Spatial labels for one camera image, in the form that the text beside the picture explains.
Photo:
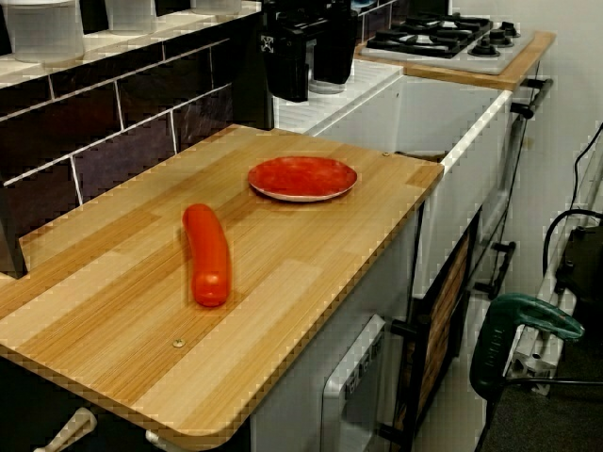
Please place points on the wooden stove counter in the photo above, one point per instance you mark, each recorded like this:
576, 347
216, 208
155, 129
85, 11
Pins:
527, 66

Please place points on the black stove knob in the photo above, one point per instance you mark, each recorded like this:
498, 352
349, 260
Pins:
500, 37
511, 29
485, 48

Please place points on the grey toy stove hob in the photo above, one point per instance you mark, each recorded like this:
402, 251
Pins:
509, 54

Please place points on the green jigsaw power tool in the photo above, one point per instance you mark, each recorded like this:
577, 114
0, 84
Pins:
494, 343

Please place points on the aluminium profile rail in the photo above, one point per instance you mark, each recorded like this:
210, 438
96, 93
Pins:
546, 348

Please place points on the white toy oven door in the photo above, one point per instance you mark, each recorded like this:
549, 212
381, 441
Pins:
348, 405

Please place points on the red toy sausage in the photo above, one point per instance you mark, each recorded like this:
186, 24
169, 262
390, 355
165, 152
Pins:
207, 254

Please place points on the black box device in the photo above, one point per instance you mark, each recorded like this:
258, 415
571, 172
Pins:
584, 263

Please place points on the red plate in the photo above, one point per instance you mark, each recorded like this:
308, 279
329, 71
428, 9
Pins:
301, 178

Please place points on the large translucent plastic container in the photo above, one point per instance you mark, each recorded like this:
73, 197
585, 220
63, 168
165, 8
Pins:
44, 33

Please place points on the wooden slat drawer front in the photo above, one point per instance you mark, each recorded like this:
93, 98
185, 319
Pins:
443, 320

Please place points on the black vertical post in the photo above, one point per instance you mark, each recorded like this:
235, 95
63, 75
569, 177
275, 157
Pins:
249, 94

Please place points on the white toy sink basin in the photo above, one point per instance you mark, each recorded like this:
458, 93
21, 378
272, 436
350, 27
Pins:
424, 117

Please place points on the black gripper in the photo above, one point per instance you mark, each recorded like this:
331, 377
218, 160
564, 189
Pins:
301, 19

